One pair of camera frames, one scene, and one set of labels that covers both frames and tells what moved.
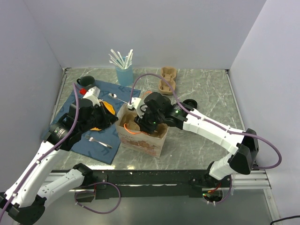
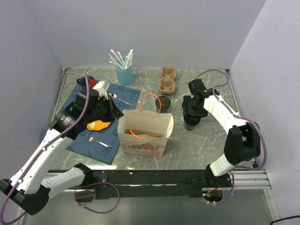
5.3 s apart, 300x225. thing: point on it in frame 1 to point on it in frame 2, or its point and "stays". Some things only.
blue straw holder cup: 125,75 stays
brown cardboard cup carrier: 128,120 to 137,132
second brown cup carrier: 168,74 stays
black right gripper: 144,126 to 187,101
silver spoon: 114,96 stays
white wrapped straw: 117,58 stays
